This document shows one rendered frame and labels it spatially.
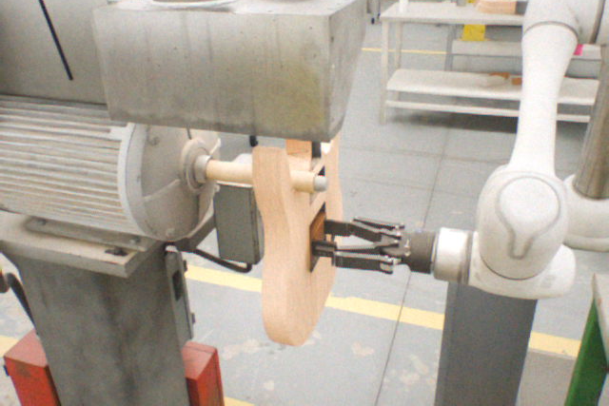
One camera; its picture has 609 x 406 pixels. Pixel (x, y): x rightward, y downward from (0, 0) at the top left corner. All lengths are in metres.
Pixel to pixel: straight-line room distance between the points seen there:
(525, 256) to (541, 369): 1.66
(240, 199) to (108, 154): 0.37
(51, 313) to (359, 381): 1.35
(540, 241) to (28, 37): 0.77
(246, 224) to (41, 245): 0.40
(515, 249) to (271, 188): 0.34
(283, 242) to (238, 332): 1.62
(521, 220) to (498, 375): 1.16
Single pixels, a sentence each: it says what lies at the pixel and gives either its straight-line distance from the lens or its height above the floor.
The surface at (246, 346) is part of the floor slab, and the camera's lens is 2.36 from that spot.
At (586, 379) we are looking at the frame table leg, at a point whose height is 0.69.
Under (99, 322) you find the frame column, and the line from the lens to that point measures 1.09.
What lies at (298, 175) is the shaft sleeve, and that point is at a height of 1.26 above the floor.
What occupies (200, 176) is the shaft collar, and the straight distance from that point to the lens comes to 0.87.
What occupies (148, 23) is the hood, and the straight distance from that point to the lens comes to 0.67.
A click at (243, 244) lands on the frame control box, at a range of 1.19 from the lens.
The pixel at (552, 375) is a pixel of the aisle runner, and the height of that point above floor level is 0.00.
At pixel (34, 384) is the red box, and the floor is 0.73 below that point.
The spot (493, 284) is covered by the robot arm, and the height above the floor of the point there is 1.10.
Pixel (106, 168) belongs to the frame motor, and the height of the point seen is 1.29.
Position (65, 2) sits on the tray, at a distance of 0.84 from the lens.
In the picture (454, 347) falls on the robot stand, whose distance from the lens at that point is 1.81.
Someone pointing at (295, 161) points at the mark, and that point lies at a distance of 0.88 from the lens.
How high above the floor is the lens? 1.62
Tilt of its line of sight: 26 degrees down
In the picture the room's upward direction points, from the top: 2 degrees counter-clockwise
